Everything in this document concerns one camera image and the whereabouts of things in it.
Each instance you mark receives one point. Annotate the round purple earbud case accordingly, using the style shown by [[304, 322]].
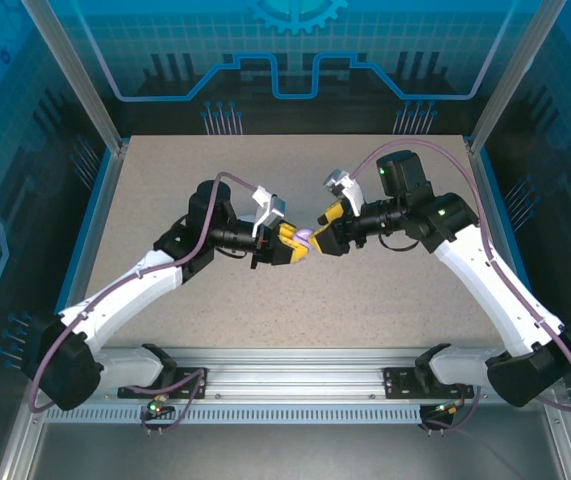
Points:
[[304, 234]]

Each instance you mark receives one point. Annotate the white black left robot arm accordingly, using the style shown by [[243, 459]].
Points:
[[125, 285]]

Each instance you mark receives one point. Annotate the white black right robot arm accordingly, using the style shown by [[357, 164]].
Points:
[[490, 280]]

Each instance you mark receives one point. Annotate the blue right table edge trim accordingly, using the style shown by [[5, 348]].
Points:
[[512, 250]]

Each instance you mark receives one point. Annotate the blue table edge trim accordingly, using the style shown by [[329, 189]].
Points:
[[512, 250], [99, 190]]

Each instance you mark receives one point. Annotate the blue left table edge trim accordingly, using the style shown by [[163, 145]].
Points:
[[99, 190]]

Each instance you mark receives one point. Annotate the small status light module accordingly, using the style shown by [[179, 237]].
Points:
[[447, 409], [157, 407]]

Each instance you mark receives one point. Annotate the metal base tray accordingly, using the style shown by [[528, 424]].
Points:
[[285, 455]]

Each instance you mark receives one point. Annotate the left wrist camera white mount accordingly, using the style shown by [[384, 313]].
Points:
[[274, 205]]

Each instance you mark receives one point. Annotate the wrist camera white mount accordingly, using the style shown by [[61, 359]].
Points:
[[347, 185], [274, 205]]

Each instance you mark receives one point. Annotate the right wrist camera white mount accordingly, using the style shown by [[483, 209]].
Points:
[[347, 185]]

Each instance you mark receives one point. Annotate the aluminium front rail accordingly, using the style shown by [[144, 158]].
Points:
[[295, 375]]

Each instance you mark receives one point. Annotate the aluminium rail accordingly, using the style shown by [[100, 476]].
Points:
[[295, 375], [113, 180]]

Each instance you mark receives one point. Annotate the aluminium left side rail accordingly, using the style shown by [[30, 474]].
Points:
[[113, 180]]

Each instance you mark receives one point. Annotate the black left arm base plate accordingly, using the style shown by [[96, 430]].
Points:
[[185, 375]]

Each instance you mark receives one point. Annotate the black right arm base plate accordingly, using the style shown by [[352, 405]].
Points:
[[397, 382]]

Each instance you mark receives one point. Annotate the aluminium right frame post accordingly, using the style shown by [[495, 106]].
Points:
[[515, 75]]

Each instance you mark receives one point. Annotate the aluminium frame post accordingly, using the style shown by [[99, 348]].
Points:
[[515, 75], [75, 75]]

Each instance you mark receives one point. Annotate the aluminium left frame post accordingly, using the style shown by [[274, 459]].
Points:
[[75, 75]]

